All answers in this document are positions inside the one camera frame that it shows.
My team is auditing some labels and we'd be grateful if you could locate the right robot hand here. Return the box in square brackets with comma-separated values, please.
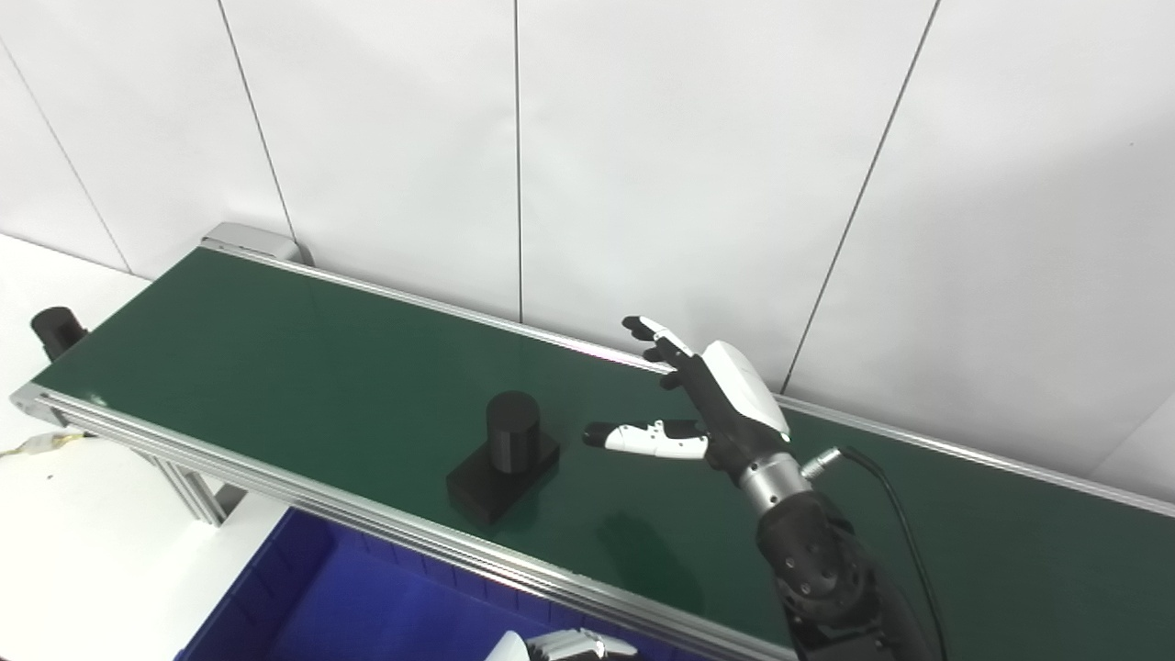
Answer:
[582, 315, 792, 485]

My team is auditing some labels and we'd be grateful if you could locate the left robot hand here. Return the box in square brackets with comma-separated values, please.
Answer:
[491, 629, 640, 661]

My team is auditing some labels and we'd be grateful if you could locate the black cylinder-on-base part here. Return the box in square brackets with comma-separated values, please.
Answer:
[446, 391, 562, 527]

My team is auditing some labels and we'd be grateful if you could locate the blue plastic bin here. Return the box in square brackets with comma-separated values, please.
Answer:
[174, 508, 726, 661]

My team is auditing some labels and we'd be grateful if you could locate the green conveyor belt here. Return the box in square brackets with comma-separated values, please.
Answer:
[9, 223, 1175, 661]

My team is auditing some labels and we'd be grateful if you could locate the aluminium conveyor leg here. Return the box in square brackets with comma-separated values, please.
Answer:
[150, 453, 247, 528]

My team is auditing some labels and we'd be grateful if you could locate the black conveyor motor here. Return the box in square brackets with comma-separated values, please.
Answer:
[30, 306, 90, 362]

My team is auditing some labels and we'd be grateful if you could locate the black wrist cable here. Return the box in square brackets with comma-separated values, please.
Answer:
[800, 445, 948, 661]

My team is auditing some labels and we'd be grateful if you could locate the pale cable with connector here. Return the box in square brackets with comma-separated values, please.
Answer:
[0, 432, 89, 463]

